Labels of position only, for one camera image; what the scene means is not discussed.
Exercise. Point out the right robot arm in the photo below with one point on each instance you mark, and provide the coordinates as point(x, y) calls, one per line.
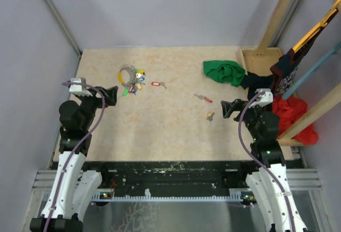
point(268, 180)

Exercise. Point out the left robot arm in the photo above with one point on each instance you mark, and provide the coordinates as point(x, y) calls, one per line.
point(73, 188)

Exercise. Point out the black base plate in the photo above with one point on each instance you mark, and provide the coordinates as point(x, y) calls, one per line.
point(171, 178)

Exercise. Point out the red cloth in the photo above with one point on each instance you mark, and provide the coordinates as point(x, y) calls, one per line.
point(289, 111)

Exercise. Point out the yellow hanger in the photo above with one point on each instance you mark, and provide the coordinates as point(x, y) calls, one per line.
point(320, 25)

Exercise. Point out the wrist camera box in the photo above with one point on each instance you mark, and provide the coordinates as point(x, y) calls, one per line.
point(78, 87)
point(264, 99)

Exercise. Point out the aluminium rail frame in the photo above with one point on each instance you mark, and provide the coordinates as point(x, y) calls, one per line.
point(299, 178)

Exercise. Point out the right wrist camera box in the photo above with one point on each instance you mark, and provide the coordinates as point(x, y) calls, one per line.
point(264, 99)

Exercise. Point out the wooden rack frame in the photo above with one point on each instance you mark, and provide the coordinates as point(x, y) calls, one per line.
point(259, 60)

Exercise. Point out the key with yellow tag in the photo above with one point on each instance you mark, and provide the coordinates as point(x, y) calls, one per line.
point(210, 116)

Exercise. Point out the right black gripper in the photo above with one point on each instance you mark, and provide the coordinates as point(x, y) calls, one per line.
point(228, 108)

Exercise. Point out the large keyring with tagged keys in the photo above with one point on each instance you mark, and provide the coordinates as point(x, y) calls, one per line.
point(135, 81)

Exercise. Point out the green cloth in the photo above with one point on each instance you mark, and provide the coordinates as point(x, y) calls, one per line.
point(224, 71)

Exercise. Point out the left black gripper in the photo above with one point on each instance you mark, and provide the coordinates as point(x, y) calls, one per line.
point(109, 94)

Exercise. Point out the grey corner wall post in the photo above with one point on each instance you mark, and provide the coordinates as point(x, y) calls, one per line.
point(63, 26)

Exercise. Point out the light blue hanger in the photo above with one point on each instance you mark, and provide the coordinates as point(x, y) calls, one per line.
point(332, 52)

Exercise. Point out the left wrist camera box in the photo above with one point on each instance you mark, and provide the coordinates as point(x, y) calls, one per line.
point(78, 87)

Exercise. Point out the key with red tag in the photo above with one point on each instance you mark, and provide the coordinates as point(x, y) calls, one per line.
point(154, 83)

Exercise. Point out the dark navy shirt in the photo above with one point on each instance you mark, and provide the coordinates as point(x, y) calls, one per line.
point(283, 72)

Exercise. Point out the key with red fob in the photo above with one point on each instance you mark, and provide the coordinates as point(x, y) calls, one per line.
point(201, 97)

